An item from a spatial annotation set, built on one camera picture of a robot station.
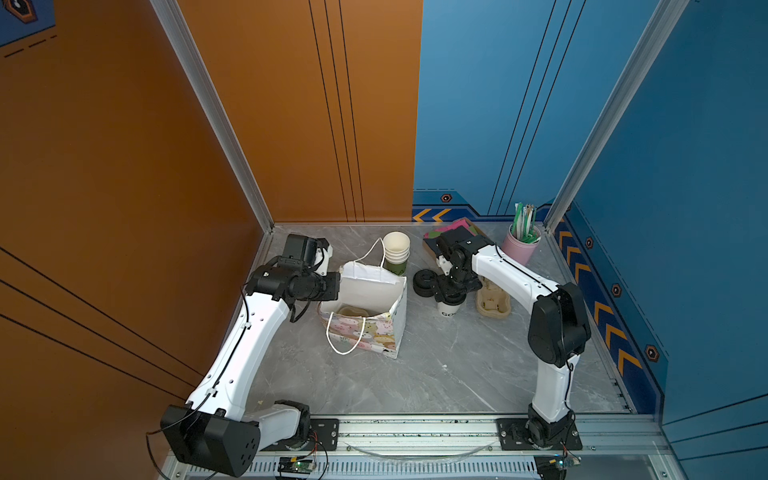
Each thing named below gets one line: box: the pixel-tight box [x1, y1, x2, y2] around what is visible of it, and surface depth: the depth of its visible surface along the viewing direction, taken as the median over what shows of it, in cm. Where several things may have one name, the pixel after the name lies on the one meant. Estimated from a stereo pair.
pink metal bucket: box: [501, 224, 541, 266], surface depth 98 cm
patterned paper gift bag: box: [318, 262, 407, 359], surface depth 79 cm
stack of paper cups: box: [383, 231, 411, 276], surface depth 98 cm
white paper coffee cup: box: [437, 302, 463, 317], surface depth 93 cm
